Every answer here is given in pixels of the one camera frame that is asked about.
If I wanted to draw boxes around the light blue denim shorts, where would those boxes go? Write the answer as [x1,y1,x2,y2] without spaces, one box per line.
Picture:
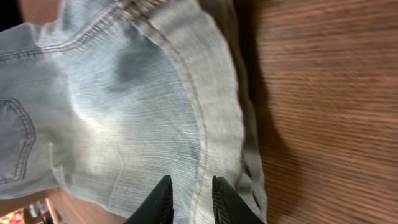
[1,0,267,223]

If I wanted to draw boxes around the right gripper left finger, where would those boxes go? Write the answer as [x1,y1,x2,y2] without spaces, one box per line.
[124,175,174,224]

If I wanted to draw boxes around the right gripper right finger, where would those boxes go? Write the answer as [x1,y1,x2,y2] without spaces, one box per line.
[212,176,264,224]

